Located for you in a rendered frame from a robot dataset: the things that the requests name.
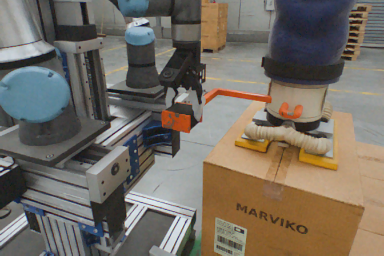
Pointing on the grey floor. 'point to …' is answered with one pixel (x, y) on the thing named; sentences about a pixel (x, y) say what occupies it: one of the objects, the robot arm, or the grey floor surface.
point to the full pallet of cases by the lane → (213, 23)
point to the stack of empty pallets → (356, 30)
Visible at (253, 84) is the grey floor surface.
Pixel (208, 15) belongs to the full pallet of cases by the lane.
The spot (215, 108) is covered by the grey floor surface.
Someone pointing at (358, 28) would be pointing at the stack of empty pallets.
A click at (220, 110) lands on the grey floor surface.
